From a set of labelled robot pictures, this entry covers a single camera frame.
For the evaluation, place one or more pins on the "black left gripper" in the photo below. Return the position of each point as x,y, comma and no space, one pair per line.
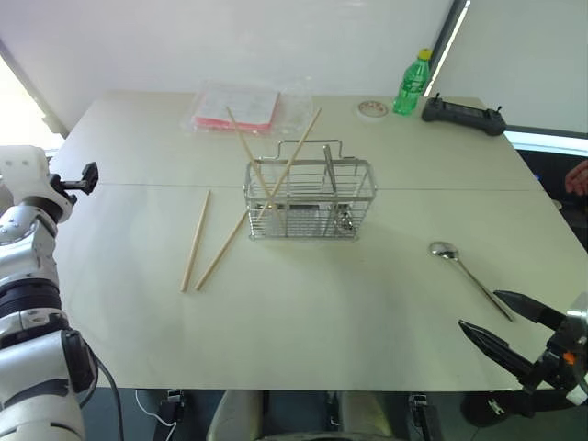
59,193

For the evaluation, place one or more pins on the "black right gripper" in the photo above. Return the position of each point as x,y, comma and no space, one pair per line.
556,363

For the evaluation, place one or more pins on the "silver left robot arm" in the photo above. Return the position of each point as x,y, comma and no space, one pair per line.
27,395

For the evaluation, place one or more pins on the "bystander bare hand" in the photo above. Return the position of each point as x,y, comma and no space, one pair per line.
580,179

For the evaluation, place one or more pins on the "stainless steel spoon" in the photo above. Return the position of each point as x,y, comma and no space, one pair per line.
471,275
329,170

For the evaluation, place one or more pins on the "black rounded shape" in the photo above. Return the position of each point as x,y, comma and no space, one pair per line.
496,409

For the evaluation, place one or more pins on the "wooden chopstick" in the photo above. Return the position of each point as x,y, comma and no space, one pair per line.
245,147
221,251
196,241
298,147

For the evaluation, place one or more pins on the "clear bag with pink papers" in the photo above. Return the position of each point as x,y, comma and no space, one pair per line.
239,108

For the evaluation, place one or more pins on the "black remote controller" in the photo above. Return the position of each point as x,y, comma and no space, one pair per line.
461,116

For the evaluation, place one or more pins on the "green plastic bottle yellow cap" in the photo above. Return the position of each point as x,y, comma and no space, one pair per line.
411,87

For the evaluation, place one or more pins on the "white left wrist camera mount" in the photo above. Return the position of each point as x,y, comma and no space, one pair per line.
20,177

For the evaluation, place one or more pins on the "grey window frame bar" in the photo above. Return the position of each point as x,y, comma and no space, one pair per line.
448,46

